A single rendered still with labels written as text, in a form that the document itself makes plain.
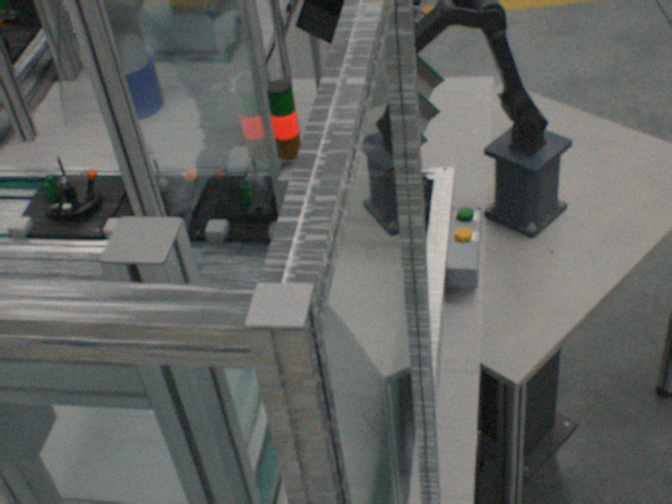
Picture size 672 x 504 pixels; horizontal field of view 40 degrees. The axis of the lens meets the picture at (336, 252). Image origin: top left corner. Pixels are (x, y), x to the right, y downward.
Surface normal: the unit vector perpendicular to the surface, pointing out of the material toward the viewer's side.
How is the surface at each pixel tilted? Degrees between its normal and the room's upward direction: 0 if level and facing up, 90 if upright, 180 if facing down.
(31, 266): 90
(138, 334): 90
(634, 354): 0
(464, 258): 0
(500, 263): 0
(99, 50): 90
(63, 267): 90
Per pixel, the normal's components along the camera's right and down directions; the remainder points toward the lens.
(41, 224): -0.11, -0.75
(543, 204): 0.71, 0.41
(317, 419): -0.15, 0.67
